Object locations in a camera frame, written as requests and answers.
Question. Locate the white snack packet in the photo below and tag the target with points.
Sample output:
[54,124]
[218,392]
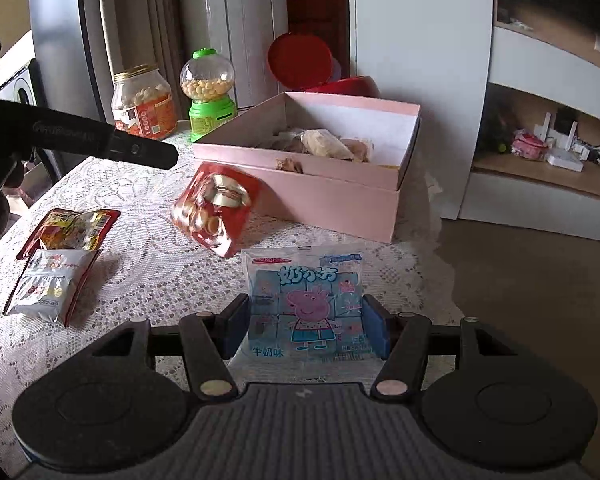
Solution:
[45,285]

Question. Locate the red lidded container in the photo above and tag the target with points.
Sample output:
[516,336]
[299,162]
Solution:
[300,60]

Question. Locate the washing machine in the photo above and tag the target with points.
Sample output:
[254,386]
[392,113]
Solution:
[20,90]

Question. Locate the beige curtain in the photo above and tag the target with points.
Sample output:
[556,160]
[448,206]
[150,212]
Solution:
[155,20]

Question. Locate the white lace tablecloth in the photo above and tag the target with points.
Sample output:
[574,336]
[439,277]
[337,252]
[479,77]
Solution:
[150,280]

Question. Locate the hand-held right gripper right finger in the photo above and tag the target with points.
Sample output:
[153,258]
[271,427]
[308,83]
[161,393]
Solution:
[377,330]

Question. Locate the green toy gumball machine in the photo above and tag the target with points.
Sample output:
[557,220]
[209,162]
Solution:
[210,115]

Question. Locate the brown wrapped snack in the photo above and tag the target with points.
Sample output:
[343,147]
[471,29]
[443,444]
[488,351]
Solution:
[360,149]
[285,142]

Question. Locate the white power strip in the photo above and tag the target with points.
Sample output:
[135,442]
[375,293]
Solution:
[595,152]

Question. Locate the white router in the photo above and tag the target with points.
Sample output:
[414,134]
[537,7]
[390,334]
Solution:
[565,160]

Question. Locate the red snack packet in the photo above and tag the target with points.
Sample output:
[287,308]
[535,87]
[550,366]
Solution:
[65,225]

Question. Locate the clear red candy bag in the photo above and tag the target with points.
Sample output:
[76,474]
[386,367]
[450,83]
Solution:
[210,220]

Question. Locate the pink small bag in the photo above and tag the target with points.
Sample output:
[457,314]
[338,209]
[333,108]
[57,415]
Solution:
[527,145]

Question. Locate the pink cardboard box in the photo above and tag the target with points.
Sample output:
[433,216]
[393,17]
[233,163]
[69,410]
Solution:
[320,195]

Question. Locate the glass jar with gold lid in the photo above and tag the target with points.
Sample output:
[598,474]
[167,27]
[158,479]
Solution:
[145,110]

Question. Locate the light blue snack packet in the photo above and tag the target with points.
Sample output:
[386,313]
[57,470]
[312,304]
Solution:
[305,305]

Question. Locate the beige wrapped snack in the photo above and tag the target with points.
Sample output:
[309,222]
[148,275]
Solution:
[325,142]

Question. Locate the white standing air conditioner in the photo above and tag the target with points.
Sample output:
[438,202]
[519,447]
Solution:
[240,25]

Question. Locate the white shelf cabinet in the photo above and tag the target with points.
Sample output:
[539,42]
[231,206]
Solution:
[530,60]

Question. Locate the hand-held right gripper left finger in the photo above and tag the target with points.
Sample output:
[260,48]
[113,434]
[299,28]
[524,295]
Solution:
[237,330]

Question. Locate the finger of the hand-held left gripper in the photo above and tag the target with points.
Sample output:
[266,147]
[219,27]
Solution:
[145,150]

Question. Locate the grey tall appliance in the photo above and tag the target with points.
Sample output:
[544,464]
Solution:
[60,35]

